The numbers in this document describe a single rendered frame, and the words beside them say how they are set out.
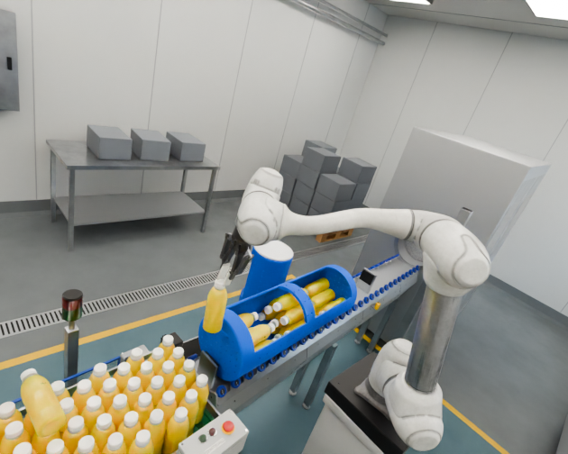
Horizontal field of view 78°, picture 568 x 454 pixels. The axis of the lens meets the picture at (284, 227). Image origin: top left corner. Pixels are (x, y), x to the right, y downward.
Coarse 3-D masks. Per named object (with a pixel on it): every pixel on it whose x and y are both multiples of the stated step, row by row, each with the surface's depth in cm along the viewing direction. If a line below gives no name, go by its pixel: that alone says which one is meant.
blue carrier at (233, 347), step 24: (288, 288) 167; (336, 288) 205; (240, 312) 167; (312, 312) 165; (336, 312) 183; (216, 336) 141; (240, 336) 134; (288, 336) 153; (216, 360) 144; (240, 360) 133; (264, 360) 146
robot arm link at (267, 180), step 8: (264, 168) 104; (256, 176) 103; (264, 176) 102; (272, 176) 102; (280, 176) 105; (248, 184) 106; (256, 184) 102; (264, 184) 101; (272, 184) 102; (280, 184) 104; (248, 192) 101; (264, 192) 100; (272, 192) 102; (280, 192) 106
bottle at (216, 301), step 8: (216, 288) 123; (224, 288) 126; (208, 296) 125; (216, 296) 123; (224, 296) 125; (208, 304) 125; (216, 304) 124; (224, 304) 126; (208, 312) 126; (216, 312) 125; (208, 320) 127; (216, 320) 127; (208, 328) 128; (216, 328) 129
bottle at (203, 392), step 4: (196, 384) 124; (192, 388) 125; (196, 388) 124; (200, 388) 124; (204, 388) 125; (208, 388) 127; (200, 392) 124; (204, 392) 125; (208, 392) 127; (200, 396) 124; (204, 396) 125; (200, 400) 125; (204, 400) 126; (200, 404) 126; (204, 404) 128; (200, 408) 127; (204, 408) 129; (200, 412) 128; (200, 416) 130; (200, 420) 131
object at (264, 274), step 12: (252, 252) 237; (252, 264) 236; (264, 264) 230; (276, 264) 230; (288, 264) 235; (252, 276) 238; (264, 276) 233; (276, 276) 234; (252, 288) 240; (264, 288) 237; (240, 300) 253
